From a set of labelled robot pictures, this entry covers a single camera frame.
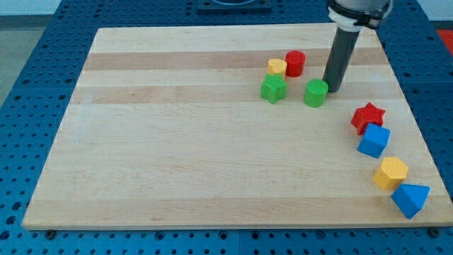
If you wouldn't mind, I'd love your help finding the red cylinder block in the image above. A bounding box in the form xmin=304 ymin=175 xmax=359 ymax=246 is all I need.
xmin=285 ymin=50 xmax=306 ymax=77

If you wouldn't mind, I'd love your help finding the green cylinder block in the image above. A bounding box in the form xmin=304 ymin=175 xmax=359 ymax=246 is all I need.
xmin=304 ymin=79 xmax=328 ymax=108

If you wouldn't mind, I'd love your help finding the wooden board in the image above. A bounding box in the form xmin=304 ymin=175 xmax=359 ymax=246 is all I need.
xmin=22 ymin=23 xmax=452 ymax=230

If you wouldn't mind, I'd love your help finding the blue cube block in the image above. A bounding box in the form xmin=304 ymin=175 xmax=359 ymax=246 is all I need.
xmin=357 ymin=123 xmax=391 ymax=158

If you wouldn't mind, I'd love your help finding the green star block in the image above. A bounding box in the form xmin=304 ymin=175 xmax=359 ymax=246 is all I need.
xmin=260 ymin=74 xmax=287 ymax=104

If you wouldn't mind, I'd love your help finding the red star block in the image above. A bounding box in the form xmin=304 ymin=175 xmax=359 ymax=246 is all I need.
xmin=350 ymin=102 xmax=386 ymax=135

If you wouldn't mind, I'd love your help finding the yellow hexagon block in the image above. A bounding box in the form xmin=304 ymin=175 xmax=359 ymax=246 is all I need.
xmin=373 ymin=157 xmax=409 ymax=191

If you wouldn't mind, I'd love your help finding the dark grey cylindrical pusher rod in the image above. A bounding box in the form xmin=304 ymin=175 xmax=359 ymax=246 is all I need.
xmin=323 ymin=28 xmax=360 ymax=93

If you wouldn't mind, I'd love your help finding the blue triangle block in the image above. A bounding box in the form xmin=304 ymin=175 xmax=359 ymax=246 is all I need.
xmin=391 ymin=183 xmax=430 ymax=220

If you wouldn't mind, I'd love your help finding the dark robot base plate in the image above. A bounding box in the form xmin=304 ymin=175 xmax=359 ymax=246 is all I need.
xmin=196 ymin=0 xmax=273 ymax=13

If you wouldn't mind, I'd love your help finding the yellow heart block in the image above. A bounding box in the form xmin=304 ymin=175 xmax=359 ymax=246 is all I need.
xmin=267 ymin=58 xmax=287 ymax=79

